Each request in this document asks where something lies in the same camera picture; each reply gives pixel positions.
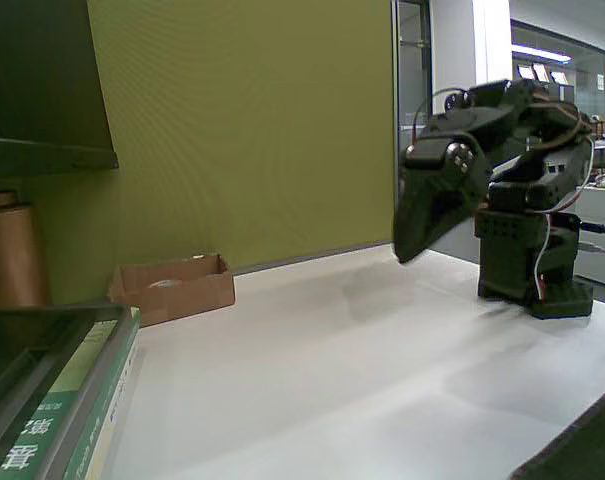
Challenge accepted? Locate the dark fabric mat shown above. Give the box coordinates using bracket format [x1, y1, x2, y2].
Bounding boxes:
[509, 379, 605, 480]

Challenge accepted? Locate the ceiling light strip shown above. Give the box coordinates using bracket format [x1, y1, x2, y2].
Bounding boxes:
[510, 43, 573, 65]

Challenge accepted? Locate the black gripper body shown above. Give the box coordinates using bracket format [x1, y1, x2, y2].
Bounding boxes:
[402, 106, 516, 172]

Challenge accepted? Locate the dark green metal shelf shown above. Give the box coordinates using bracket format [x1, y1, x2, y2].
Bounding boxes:
[0, 0, 121, 181]

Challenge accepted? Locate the low open cardboard box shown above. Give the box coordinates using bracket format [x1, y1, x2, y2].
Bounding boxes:
[107, 252, 237, 329]

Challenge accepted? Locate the glass door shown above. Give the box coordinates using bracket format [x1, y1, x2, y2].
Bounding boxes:
[396, 0, 434, 212]

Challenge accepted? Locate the green-spined book with white pages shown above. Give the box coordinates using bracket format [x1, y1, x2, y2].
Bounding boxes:
[64, 307, 144, 480]

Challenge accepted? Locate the tall black cabinet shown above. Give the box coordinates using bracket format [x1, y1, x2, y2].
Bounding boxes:
[546, 79, 577, 109]

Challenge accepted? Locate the green partition panel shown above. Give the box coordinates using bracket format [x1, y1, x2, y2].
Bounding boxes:
[26, 0, 401, 306]

